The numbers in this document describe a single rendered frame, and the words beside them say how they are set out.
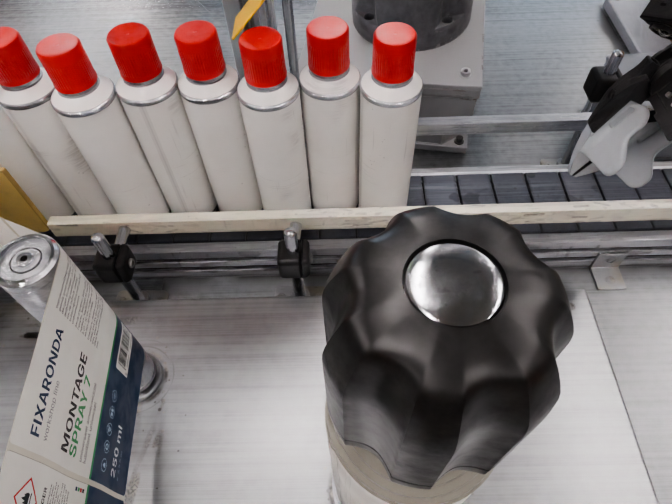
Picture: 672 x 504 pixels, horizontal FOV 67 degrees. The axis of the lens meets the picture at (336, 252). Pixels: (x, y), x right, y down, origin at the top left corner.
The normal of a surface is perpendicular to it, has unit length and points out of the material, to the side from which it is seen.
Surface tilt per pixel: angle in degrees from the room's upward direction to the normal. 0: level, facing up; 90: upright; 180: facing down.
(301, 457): 0
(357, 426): 90
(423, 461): 90
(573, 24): 0
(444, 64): 5
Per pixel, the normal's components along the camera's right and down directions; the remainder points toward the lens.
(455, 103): -0.17, 0.81
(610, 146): -0.91, -0.23
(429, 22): 0.18, 0.63
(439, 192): -0.03, -0.57
